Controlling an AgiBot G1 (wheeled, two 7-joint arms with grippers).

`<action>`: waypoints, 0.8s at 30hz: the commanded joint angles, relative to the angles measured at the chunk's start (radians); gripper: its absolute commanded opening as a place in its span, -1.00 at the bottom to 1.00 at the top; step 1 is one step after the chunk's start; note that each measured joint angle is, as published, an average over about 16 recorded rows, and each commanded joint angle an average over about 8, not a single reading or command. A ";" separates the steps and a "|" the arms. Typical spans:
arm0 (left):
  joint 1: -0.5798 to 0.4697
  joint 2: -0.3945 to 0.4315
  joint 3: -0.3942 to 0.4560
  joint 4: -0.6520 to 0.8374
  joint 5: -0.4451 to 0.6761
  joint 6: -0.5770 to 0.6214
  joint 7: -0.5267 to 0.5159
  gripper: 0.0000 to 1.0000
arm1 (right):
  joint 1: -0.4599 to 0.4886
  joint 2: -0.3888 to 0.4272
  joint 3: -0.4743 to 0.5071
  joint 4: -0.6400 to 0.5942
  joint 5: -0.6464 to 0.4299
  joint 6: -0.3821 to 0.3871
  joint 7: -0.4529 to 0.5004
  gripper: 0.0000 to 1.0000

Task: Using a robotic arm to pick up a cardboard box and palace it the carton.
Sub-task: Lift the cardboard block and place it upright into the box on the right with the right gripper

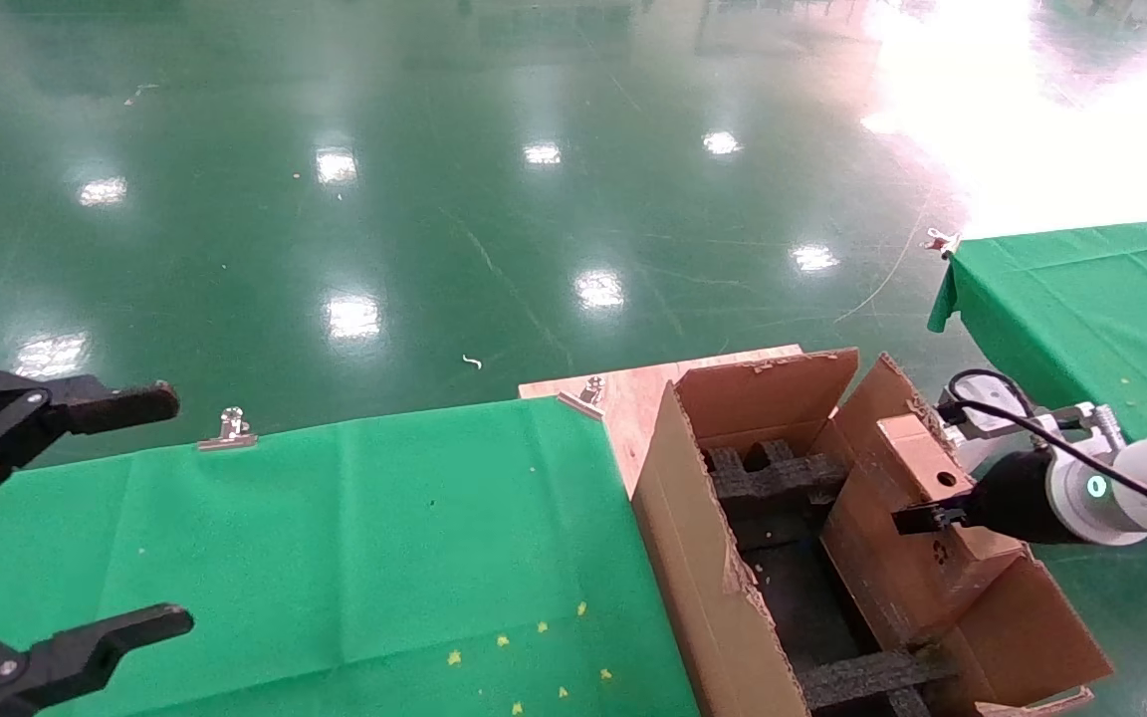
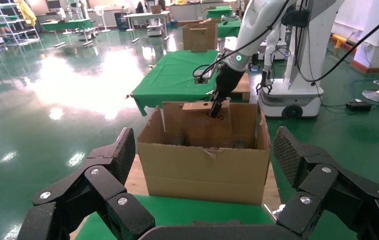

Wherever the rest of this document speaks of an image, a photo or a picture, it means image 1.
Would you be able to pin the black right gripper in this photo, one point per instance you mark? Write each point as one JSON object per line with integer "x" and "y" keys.
{"x": 1017, "y": 498}

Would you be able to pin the small cardboard box with hole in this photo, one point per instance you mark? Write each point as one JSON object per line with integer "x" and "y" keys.
{"x": 892, "y": 578}

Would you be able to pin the large open cardboard carton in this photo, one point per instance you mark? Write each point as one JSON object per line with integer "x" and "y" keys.
{"x": 703, "y": 578}

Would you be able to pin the black foam insert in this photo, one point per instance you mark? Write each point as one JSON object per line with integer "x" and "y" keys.
{"x": 773, "y": 478}
{"x": 862, "y": 677}

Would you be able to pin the silver binder clip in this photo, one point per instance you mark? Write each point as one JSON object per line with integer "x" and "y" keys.
{"x": 227, "y": 433}
{"x": 940, "y": 240}
{"x": 585, "y": 396}

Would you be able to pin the green tablecloth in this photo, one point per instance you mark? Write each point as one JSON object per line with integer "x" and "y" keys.
{"x": 335, "y": 548}
{"x": 1081, "y": 299}

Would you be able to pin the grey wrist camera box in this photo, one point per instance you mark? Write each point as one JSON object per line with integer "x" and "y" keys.
{"x": 992, "y": 426}

